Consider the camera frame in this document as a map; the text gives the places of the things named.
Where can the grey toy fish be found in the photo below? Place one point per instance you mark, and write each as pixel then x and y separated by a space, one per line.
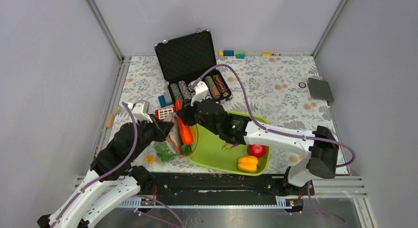
pixel 174 136

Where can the green toy cabbage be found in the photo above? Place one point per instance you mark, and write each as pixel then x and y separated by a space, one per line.
pixel 164 151

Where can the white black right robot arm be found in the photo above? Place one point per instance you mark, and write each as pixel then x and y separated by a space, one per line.
pixel 318 147

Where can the small orange toy cracker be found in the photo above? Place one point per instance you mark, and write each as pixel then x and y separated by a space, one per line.
pixel 149 159

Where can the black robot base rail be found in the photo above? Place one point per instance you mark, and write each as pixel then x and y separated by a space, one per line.
pixel 221 189

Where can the blue toy block at wall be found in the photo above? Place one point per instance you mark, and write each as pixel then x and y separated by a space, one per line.
pixel 228 52

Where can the black poker chip case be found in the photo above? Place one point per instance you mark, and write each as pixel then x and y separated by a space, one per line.
pixel 183 59

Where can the teal toy block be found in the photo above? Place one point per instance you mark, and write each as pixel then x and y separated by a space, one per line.
pixel 240 55

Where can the small wooden cube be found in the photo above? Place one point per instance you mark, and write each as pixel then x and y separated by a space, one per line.
pixel 117 110

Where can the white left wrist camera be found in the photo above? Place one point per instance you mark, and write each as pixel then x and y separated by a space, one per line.
pixel 140 110

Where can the blue toy brick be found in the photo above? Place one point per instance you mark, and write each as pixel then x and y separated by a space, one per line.
pixel 162 101

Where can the clear zip top bag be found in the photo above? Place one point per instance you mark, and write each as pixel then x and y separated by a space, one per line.
pixel 173 147

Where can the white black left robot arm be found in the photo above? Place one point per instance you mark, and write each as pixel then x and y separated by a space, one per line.
pixel 111 179

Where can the green toy leaf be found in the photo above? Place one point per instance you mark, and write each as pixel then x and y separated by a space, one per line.
pixel 186 150

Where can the purple toy eggplant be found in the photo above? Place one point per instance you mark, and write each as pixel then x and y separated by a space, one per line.
pixel 229 146

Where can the red toy apple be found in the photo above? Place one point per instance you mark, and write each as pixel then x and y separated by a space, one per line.
pixel 257 151

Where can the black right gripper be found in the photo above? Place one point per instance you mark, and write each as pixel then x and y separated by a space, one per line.
pixel 186 114

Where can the grey toy brick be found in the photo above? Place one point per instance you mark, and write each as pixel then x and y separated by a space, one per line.
pixel 167 98

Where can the wooden block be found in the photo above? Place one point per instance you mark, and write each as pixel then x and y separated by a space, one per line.
pixel 109 120

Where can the yellow toy bell pepper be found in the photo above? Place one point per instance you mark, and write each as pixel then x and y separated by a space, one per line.
pixel 248 164

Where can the red white window brick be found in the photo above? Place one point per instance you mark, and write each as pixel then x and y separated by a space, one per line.
pixel 163 113

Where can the grey building baseplate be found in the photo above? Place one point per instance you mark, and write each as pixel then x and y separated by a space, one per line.
pixel 320 89

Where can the loose poker chip on table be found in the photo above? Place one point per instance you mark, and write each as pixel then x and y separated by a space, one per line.
pixel 302 85

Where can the orange toy carrot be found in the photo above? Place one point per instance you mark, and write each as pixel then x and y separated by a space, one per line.
pixel 185 131

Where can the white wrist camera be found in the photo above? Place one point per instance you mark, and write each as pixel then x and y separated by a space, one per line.
pixel 140 110
pixel 201 90

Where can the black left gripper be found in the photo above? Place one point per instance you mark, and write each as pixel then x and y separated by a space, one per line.
pixel 162 128

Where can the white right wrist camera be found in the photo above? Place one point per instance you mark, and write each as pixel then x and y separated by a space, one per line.
pixel 201 90

